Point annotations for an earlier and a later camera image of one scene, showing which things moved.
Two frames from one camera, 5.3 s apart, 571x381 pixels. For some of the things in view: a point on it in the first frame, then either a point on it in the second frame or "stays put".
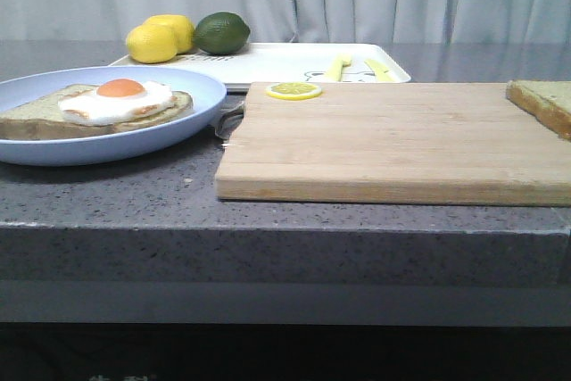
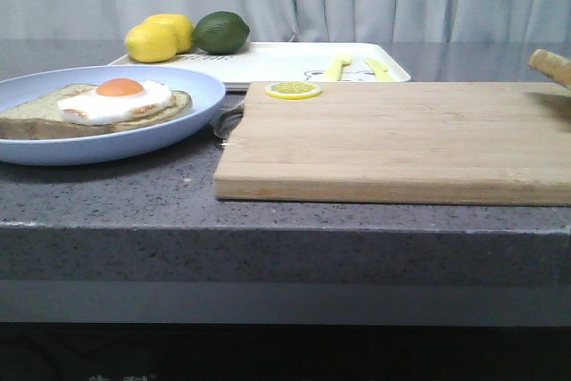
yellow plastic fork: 335,68 stays put
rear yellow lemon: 182,27 stays put
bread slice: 548,101 -> 552,64
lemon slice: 293,91 stays put
